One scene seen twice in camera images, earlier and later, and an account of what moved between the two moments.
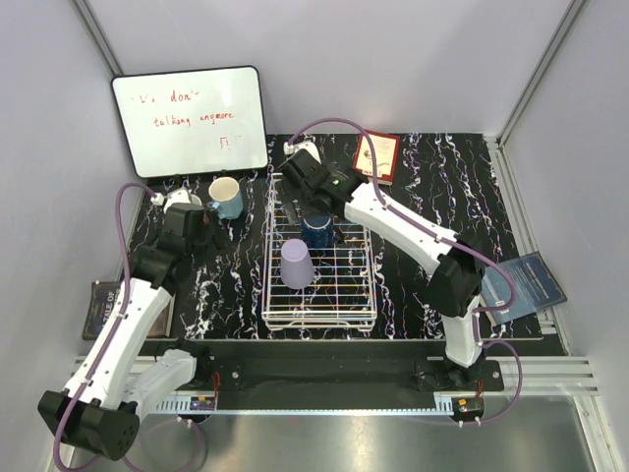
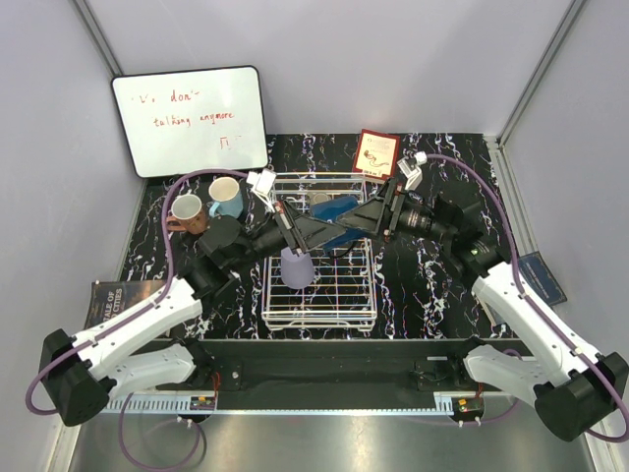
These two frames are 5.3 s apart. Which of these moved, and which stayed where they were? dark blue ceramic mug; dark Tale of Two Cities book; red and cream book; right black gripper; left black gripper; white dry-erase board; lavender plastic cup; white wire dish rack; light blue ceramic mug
Moved: right black gripper; left black gripper; dark blue ceramic mug
Stayed: white wire dish rack; dark Tale of Two Cities book; light blue ceramic mug; red and cream book; lavender plastic cup; white dry-erase board
